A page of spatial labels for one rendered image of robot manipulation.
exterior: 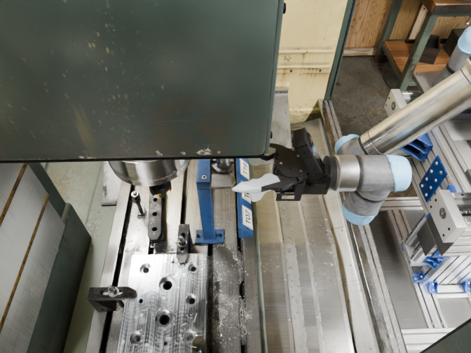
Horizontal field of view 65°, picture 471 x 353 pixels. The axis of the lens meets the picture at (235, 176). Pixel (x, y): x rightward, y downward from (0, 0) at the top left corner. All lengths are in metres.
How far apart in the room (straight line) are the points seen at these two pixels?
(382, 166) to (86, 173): 1.55
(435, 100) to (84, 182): 1.59
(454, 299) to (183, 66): 1.98
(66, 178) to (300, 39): 1.30
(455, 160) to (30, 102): 1.30
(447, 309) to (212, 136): 1.83
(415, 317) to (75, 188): 1.77
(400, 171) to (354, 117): 2.40
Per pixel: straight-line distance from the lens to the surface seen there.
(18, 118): 0.54
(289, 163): 0.74
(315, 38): 1.77
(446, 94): 0.87
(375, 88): 3.54
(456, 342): 1.02
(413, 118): 0.88
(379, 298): 1.40
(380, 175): 0.78
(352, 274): 1.55
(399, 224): 2.31
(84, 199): 1.92
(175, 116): 0.48
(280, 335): 1.35
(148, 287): 1.15
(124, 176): 0.67
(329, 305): 1.43
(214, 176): 1.04
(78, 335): 1.57
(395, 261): 2.20
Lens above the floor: 2.02
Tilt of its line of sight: 51 degrees down
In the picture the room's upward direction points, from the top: straight up
